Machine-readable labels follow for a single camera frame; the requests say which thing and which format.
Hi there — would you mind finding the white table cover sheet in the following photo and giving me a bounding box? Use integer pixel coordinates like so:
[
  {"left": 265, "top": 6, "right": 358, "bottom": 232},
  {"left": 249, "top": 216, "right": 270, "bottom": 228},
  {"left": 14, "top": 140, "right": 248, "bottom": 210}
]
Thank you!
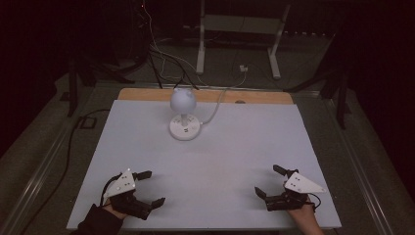
[{"left": 67, "top": 99, "right": 342, "bottom": 231}]

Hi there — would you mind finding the black tripod stand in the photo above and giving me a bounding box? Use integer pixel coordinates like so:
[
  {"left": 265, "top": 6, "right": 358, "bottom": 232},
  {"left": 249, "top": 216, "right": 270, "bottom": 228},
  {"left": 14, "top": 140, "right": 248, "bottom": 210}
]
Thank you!
[
  {"left": 67, "top": 55, "right": 135, "bottom": 118},
  {"left": 283, "top": 65, "right": 352, "bottom": 130}
]

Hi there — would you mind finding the person's right hand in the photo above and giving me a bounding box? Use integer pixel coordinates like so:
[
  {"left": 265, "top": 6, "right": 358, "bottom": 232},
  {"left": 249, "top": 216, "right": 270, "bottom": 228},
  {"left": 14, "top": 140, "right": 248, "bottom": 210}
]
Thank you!
[{"left": 287, "top": 199, "right": 322, "bottom": 228}]

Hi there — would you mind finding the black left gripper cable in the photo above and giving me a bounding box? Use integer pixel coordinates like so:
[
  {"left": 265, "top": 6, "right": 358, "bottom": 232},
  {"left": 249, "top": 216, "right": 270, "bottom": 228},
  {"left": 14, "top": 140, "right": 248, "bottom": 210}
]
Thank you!
[{"left": 99, "top": 173, "right": 123, "bottom": 207}]

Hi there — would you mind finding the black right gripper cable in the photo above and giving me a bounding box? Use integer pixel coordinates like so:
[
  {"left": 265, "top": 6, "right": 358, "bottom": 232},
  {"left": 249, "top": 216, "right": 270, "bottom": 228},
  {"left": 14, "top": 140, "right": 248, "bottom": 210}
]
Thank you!
[{"left": 307, "top": 192, "right": 323, "bottom": 213}]

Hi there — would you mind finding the thin white wire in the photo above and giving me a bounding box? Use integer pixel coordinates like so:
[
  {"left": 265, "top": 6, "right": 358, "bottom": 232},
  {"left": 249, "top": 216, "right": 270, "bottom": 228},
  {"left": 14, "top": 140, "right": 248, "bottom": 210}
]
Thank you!
[{"left": 141, "top": 0, "right": 209, "bottom": 87}]

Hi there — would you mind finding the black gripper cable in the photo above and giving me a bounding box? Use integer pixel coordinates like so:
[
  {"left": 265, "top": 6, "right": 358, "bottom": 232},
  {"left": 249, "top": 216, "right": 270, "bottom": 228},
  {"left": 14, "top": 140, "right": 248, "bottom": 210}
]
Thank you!
[
  {"left": 307, "top": 192, "right": 323, "bottom": 213},
  {"left": 99, "top": 173, "right": 123, "bottom": 207}
]

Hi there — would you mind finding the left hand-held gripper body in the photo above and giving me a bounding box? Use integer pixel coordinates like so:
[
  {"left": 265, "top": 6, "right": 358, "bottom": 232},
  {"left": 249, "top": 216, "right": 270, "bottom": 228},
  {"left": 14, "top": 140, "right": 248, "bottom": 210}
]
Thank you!
[{"left": 102, "top": 167, "right": 154, "bottom": 220}]

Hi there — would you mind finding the white metal stand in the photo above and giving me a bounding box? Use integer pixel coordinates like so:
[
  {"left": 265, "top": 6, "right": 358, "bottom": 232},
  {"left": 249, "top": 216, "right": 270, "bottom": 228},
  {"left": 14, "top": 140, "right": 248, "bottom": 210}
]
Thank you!
[{"left": 195, "top": 0, "right": 292, "bottom": 80}]

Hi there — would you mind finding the black cable bundle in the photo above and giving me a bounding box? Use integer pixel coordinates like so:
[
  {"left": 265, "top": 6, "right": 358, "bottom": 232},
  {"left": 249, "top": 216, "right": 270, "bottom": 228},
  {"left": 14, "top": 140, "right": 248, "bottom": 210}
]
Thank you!
[{"left": 147, "top": 45, "right": 200, "bottom": 91}]

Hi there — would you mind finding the black square floor socket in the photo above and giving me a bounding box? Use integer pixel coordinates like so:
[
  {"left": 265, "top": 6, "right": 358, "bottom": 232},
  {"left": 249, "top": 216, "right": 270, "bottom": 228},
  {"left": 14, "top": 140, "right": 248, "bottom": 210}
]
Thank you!
[{"left": 78, "top": 116, "right": 98, "bottom": 130}]

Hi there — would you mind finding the white lamp cable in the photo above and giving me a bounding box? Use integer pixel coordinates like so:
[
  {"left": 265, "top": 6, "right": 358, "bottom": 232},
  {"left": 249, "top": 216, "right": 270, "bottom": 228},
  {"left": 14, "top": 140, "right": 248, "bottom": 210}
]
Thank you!
[{"left": 199, "top": 70, "right": 249, "bottom": 126}]

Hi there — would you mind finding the long black floor cable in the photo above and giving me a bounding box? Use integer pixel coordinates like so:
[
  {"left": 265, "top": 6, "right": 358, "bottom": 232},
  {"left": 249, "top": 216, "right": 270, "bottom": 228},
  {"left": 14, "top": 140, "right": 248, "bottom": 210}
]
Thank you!
[{"left": 19, "top": 108, "right": 112, "bottom": 235}]

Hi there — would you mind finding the person's left hand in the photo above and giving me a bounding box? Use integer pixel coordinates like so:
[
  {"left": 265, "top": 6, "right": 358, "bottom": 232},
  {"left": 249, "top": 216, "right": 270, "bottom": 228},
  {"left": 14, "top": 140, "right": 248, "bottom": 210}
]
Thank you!
[{"left": 102, "top": 202, "right": 130, "bottom": 220}]

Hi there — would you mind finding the white globe desk lamp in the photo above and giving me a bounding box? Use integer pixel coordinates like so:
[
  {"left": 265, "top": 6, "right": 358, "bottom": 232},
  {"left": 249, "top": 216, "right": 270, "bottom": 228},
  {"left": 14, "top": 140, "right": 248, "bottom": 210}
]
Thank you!
[{"left": 168, "top": 87, "right": 202, "bottom": 142}]

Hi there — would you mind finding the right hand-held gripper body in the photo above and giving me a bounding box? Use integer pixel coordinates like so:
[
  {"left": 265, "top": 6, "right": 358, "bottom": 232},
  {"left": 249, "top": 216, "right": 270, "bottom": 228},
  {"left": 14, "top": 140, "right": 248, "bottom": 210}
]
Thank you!
[{"left": 263, "top": 171, "right": 327, "bottom": 212}]

